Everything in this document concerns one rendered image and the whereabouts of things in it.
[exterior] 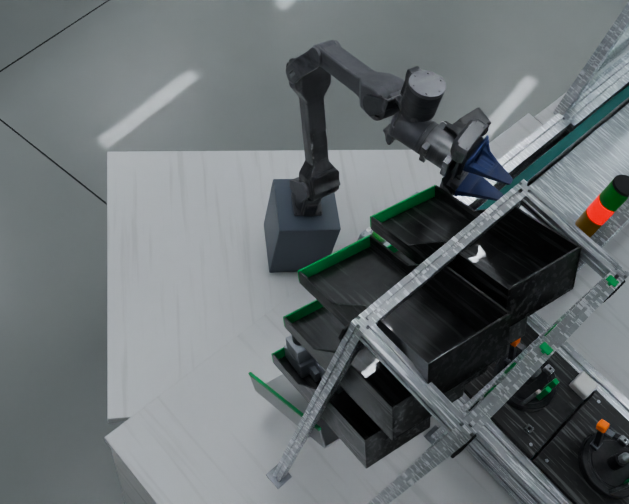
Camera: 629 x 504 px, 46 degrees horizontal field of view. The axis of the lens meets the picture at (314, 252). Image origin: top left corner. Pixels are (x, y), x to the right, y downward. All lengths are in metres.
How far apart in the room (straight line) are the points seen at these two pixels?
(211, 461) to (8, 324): 1.27
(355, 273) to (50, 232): 1.93
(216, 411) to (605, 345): 0.98
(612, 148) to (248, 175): 1.05
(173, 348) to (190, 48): 1.95
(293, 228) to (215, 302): 0.27
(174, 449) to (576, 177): 1.29
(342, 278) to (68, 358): 1.70
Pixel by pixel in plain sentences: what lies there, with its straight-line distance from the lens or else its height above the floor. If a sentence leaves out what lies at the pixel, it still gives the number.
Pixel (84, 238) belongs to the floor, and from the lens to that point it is 2.85.
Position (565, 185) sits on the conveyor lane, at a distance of 2.15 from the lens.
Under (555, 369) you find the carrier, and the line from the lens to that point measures 1.79.
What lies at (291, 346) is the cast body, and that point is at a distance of 1.30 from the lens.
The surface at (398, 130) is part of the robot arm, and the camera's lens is 1.21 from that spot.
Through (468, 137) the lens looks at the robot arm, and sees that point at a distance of 1.13.
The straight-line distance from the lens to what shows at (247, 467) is 1.64.
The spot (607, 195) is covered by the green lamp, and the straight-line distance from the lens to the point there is 1.52.
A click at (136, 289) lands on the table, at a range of 1.78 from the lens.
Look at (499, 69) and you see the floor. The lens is 3.73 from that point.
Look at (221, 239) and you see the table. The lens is 1.85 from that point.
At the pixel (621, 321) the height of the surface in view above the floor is 0.86.
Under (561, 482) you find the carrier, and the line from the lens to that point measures 1.71.
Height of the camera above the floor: 2.45
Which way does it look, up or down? 59 degrees down
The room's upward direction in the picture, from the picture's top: 19 degrees clockwise
